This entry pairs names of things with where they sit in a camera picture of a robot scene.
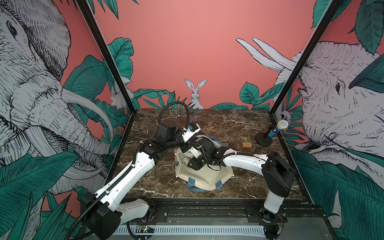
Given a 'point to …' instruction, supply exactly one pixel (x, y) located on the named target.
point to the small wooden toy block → (247, 145)
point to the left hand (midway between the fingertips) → (196, 135)
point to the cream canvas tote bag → (202, 179)
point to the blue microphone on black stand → (263, 139)
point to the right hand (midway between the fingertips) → (188, 162)
